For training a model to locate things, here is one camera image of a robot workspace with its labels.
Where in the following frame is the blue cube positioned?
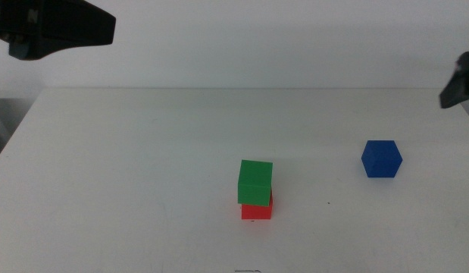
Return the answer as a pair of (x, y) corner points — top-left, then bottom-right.
(361, 140), (404, 178)

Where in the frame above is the green cube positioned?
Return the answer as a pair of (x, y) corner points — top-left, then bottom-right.
(237, 159), (274, 207)

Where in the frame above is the red cube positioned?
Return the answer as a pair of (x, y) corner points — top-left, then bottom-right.
(241, 191), (274, 221)

